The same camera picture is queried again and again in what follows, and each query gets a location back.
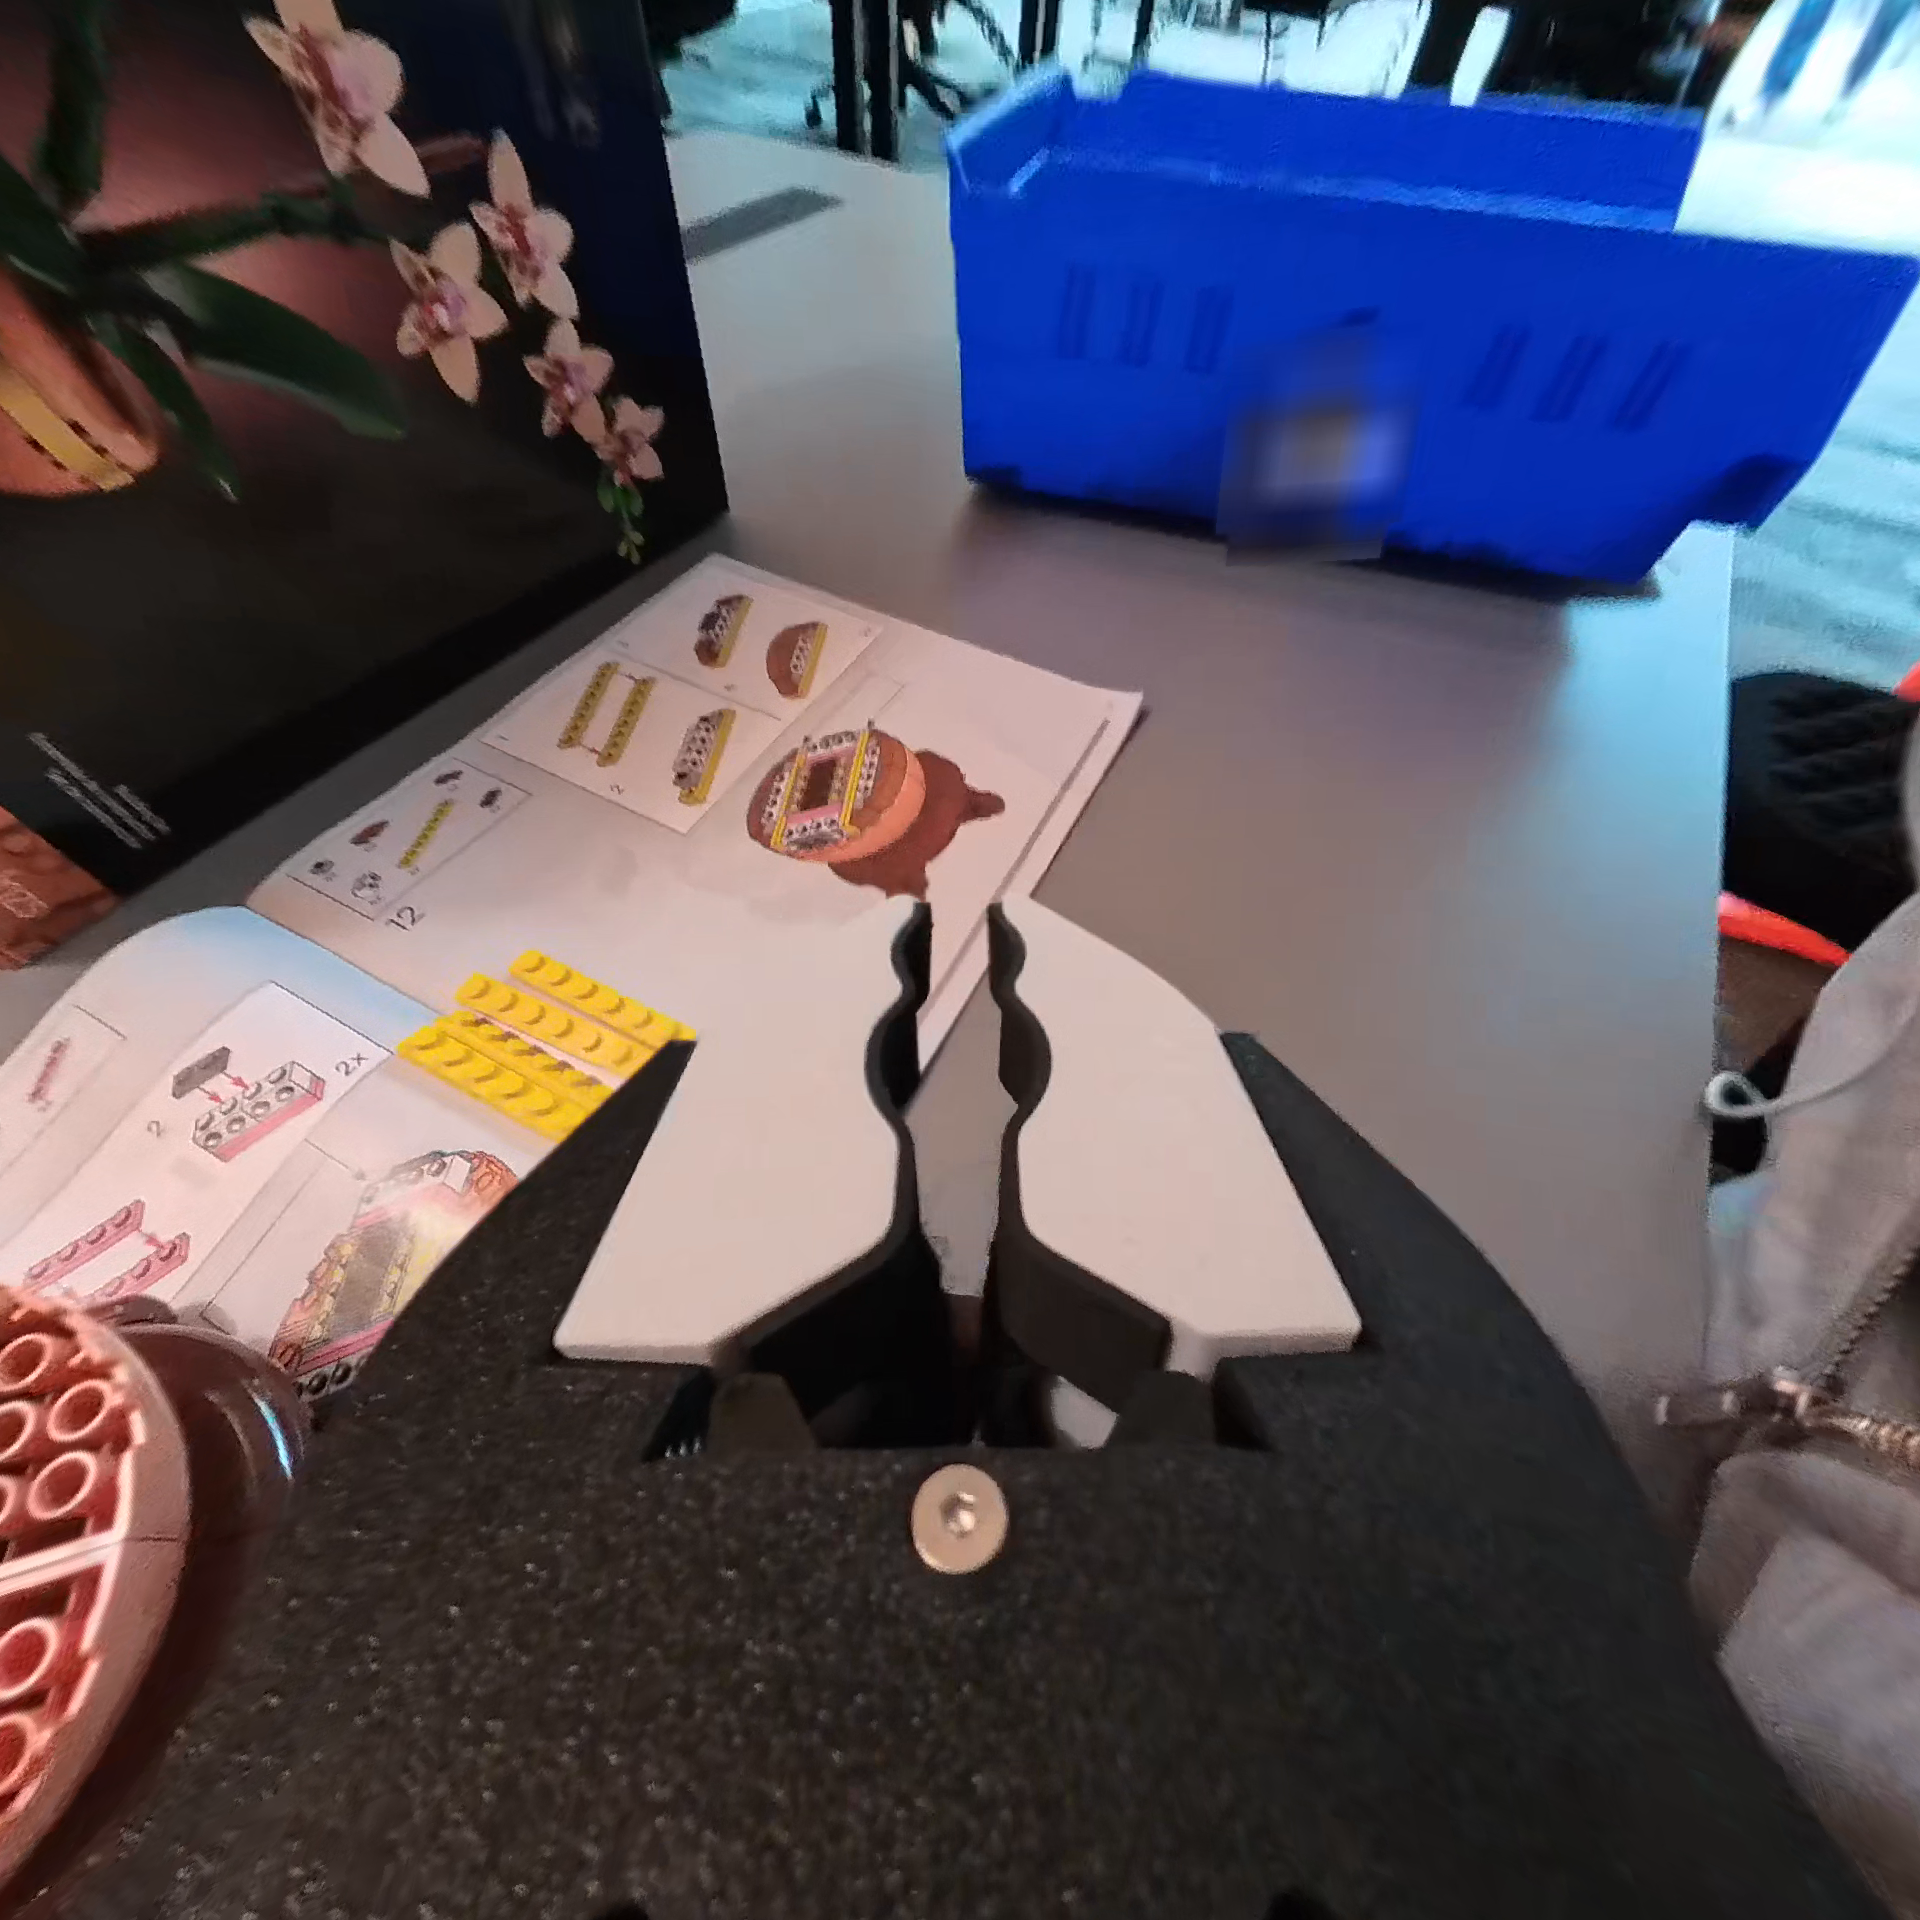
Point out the blue plastic bin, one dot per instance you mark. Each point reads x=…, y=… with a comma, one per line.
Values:
x=1141, y=332

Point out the yellow long brick plate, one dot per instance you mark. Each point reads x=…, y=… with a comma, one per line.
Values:
x=602, y=998
x=546, y=1029
x=496, y=1074

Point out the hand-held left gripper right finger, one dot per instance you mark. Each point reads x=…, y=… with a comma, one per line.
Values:
x=1188, y=1171

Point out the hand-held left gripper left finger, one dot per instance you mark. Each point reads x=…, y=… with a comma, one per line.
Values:
x=737, y=1171

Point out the brick flowerpot model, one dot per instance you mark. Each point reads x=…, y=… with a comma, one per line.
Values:
x=121, y=1563

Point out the black orchid print set box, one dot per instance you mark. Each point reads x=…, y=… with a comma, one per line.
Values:
x=301, y=662

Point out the brick set instruction booklet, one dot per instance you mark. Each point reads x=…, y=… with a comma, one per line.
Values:
x=1052, y=736

